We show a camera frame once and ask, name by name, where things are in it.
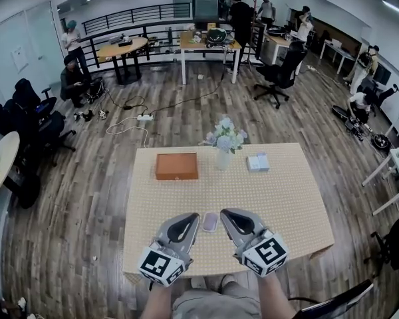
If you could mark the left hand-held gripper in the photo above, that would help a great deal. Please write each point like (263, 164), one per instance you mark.
(154, 264)

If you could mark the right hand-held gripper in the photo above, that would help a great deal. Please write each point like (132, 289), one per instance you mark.
(266, 251)

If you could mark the person's left forearm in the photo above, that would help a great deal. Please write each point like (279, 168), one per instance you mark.
(156, 302)

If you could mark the person's right forearm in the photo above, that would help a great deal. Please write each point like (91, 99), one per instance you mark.
(274, 297)

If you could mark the person's left white shoe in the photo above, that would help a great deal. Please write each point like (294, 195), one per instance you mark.
(198, 282)

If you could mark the person's white shoe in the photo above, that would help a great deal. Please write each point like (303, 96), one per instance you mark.
(198, 282)
(226, 279)

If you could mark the person's right white shoe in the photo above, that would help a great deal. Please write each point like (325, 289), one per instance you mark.
(226, 279)

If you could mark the blue white tissue pack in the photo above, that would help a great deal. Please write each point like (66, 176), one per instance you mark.
(257, 163)

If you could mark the white vase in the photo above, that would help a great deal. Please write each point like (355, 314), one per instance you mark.
(222, 161)

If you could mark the orange box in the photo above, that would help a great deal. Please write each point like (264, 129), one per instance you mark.
(176, 165)

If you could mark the person's grey shorts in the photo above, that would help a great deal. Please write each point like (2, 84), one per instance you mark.
(212, 306)

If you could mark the black screen on gooseneck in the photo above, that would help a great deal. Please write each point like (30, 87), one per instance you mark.
(339, 302)

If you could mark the white power strip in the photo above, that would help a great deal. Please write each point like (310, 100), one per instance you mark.
(145, 117)

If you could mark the small white black device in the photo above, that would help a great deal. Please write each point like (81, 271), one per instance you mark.
(103, 114)

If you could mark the black bag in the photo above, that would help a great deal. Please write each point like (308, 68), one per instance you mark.
(338, 111)

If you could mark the black office chair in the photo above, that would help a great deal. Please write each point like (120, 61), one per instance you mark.
(26, 93)
(384, 95)
(397, 244)
(286, 68)
(0, 118)

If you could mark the round white table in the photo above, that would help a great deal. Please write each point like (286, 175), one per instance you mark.
(5, 165)

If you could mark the wooden-top white table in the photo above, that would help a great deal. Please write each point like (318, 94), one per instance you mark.
(189, 43)
(279, 40)

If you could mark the black green helmet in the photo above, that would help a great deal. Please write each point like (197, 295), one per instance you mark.
(216, 35)

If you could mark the round wooden table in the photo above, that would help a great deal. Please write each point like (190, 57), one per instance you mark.
(119, 50)

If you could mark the black metal railing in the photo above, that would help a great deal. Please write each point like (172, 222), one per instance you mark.
(93, 53)

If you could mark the black monitor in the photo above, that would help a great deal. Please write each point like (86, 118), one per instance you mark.
(382, 74)

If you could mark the brown coat rack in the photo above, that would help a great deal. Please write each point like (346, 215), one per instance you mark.
(253, 18)

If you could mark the ceiling tube light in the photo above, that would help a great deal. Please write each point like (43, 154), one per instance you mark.
(397, 10)

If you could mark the white wall notice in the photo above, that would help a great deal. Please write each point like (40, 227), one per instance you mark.
(19, 58)

